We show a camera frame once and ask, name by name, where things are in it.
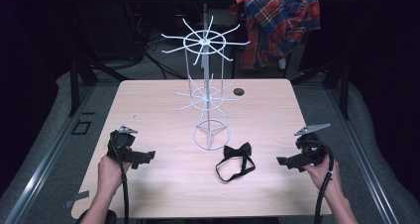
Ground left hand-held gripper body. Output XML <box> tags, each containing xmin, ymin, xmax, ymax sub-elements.
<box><xmin>106</xmin><ymin>125</ymin><xmax>144</xmax><ymax>170</ymax></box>

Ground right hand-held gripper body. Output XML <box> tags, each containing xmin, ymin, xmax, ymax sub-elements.
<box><xmin>291</xmin><ymin>123</ymin><xmax>331</xmax><ymax>173</ymax></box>

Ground person's left hand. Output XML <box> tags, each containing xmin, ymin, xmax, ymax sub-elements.
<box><xmin>97</xmin><ymin>154</ymin><xmax>133</xmax><ymax>199</ymax></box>

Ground person's right hand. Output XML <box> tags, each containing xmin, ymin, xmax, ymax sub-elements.
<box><xmin>302</xmin><ymin>160</ymin><xmax>345</xmax><ymax>200</ymax></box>

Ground black bow tie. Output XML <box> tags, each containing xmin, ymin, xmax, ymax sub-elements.
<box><xmin>215</xmin><ymin>142</ymin><xmax>257</xmax><ymax>183</ymax></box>

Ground grey tape strip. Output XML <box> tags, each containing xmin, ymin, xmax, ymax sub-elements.
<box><xmin>63</xmin><ymin>189</ymin><xmax>91</xmax><ymax>209</ymax></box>

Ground black metal stand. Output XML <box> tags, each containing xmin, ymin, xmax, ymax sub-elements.
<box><xmin>290</xmin><ymin>55</ymin><xmax>352</xmax><ymax>121</ymax></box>
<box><xmin>67</xmin><ymin>50</ymin><xmax>131</xmax><ymax>117</ymax></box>

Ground red blue plaid shirt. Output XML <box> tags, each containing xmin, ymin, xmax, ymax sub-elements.
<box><xmin>230</xmin><ymin>0</ymin><xmax>322</xmax><ymax>70</ymax></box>

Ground grey metal pole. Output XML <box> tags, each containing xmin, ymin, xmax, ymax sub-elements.
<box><xmin>202</xmin><ymin>2</ymin><xmax>210</xmax><ymax>40</ymax></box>

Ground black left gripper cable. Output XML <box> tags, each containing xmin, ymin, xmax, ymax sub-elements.
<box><xmin>110</xmin><ymin>133</ymin><xmax>131</xmax><ymax>224</ymax></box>

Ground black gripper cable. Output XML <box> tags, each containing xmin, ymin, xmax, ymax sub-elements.
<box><xmin>110</xmin><ymin>133</ymin><xmax>131</xmax><ymax>224</ymax></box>
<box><xmin>306</xmin><ymin>140</ymin><xmax>335</xmax><ymax>224</ymax></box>

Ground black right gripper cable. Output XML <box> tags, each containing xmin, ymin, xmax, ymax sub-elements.
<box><xmin>306</xmin><ymin>140</ymin><xmax>335</xmax><ymax>224</ymax></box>

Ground aluminium floor rail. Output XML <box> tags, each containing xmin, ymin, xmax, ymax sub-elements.
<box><xmin>2</xmin><ymin>84</ymin><xmax>97</xmax><ymax>224</ymax></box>
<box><xmin>325</xmin><ymin>86</ymin><xmax>401</xmax><ymax>224</ymax></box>

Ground white wire display rack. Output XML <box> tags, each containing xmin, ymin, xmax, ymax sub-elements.
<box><xmin>160</xmin><ymin>15</ymin><xmax>252</xmax><ymax>152</ymax></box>

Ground black floor cables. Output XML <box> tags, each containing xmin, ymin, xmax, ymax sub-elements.
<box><xmin>125</xmin><ymin>5</ymin><xmax>187</xmax><ymax>80</ymax></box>

